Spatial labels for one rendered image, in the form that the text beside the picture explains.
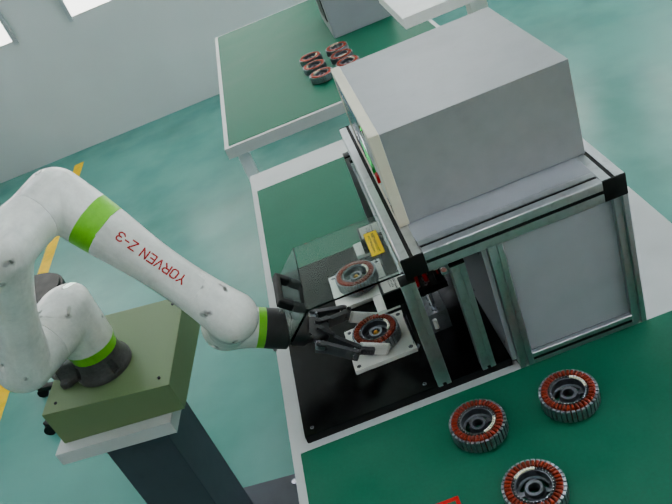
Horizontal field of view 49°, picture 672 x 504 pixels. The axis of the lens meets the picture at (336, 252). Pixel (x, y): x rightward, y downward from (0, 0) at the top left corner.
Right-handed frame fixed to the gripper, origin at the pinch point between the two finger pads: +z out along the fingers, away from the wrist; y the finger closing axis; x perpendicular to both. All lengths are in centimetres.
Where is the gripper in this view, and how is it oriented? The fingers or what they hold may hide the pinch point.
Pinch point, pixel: (375, 332)
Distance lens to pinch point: 171.6
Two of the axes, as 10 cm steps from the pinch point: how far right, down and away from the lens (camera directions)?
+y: 1.6, 5.2, -8.4
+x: 1.7, -8.5, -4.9
